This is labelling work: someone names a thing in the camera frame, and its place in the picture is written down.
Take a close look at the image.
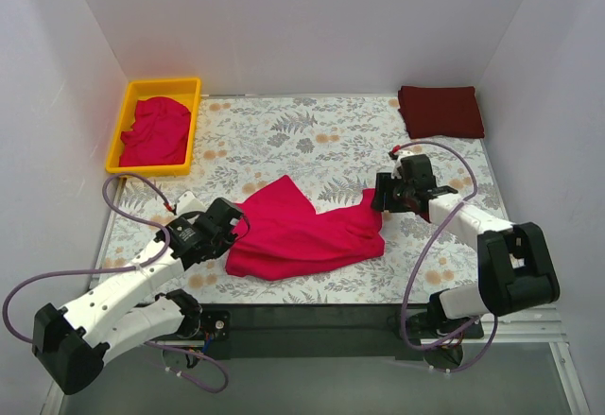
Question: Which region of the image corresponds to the bright red t-shirt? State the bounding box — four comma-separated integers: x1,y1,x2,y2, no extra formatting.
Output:
225,176,385,281

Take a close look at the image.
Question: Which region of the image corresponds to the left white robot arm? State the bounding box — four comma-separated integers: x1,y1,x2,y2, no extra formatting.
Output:
32,198,248,395

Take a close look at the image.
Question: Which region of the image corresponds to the floral patterned table mat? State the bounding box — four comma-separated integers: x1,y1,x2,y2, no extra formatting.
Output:
97,96,506,304

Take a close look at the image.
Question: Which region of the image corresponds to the aluminium rail frame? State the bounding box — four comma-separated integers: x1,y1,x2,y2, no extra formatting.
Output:
42,225,592,415

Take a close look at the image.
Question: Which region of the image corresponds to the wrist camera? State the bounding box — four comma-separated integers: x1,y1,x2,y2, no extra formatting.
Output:
389,146,416,170
164,191,207,220

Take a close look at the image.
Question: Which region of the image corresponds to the folded dark red t-shirt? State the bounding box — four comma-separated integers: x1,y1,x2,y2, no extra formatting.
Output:
398,86,485,139

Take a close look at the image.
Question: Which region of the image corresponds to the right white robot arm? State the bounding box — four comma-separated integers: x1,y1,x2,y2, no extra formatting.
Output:
372,148,561,337

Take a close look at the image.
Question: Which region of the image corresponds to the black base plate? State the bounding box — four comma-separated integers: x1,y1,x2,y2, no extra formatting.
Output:
198,304,445,360

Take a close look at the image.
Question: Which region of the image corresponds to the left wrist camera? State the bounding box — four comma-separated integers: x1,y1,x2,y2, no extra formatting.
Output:
164,191,207,220

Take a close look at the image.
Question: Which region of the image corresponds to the red t-shirt in bin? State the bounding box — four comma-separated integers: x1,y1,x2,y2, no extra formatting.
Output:
119,96,191,167

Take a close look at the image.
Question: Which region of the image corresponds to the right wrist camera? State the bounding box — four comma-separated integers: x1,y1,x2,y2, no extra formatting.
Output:
389,146,416,170

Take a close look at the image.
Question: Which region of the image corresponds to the yellow plastic bin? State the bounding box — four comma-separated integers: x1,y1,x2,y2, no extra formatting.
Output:
106,78,201,177

